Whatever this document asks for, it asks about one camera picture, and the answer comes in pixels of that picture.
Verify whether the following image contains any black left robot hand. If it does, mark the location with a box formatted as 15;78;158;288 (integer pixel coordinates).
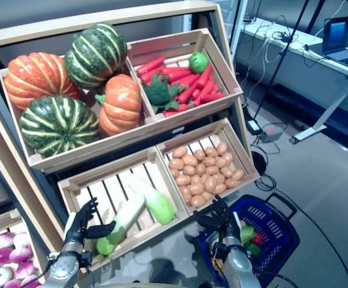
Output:
64;197;117;245

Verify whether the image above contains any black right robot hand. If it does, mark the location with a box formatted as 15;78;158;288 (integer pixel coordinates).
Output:
193;195;241;239

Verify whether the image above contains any blue plastic shopping basket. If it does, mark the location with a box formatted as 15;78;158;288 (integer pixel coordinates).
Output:
196;193;301;280

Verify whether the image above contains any light green vegetable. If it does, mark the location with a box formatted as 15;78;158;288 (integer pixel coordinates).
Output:
239;225;257;245

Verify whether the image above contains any red pepper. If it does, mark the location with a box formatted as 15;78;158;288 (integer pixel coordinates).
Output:
251;230;265;245

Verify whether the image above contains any dark green pepper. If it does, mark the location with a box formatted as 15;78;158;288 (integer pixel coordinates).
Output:
243;241;262;258

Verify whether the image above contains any napa cabbage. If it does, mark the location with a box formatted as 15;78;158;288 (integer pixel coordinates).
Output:
95;191;146;257
128;174;176;226

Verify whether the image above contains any wooden cabbage crate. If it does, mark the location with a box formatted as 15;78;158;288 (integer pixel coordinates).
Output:
56;146;190;272

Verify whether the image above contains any black round floor base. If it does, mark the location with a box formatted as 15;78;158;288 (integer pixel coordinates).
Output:
251;149;268;176

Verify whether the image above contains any wooden potato crate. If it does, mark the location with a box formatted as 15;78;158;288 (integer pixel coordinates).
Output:
155;117;260;215

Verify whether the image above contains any wooden turnip crate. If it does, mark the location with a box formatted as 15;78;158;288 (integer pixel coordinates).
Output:
0;209;47;288

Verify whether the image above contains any wooden pumpkin crate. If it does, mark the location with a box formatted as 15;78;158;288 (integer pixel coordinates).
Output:
0;53;160;175

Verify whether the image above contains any grey power strip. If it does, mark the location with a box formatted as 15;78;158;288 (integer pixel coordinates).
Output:
259;129;284;143

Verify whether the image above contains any black power adapter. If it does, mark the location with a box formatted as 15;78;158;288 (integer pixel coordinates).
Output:
246;119;263;136

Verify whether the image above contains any green striped pumpkin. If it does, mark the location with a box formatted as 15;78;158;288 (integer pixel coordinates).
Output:
19;95;100;158
63;23;128;90

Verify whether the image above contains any small orange pumpkin green stem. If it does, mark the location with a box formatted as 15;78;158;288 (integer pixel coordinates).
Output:
94;74;143;137

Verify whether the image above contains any green broccoli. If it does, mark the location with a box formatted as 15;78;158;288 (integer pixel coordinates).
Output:
143;73;188;114

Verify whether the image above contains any large orange striped pumpkin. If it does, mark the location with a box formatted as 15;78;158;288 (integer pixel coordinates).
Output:
4;52;81;111

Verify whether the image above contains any green bell pepper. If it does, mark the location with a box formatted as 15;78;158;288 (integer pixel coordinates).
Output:
188;52;210;74

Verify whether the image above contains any wooden carrot crate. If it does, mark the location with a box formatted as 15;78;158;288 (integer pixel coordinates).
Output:
125;28;244;125

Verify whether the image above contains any black tripod pole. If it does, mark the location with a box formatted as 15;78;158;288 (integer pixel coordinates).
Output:
253;0;310;121

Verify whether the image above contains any white desk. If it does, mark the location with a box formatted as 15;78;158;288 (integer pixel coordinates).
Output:
233;17;348;145

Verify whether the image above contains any wooden display shelf stand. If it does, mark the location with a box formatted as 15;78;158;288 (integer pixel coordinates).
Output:
0;0;262;272

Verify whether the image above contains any open grey laptop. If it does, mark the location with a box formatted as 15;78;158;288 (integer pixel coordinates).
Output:
322;16;348;68

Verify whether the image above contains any black floor cable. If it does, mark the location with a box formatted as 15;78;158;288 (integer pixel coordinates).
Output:
254;173;348;288

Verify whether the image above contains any white hanging cable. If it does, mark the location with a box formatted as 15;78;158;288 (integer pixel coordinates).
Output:
253;25;275;91

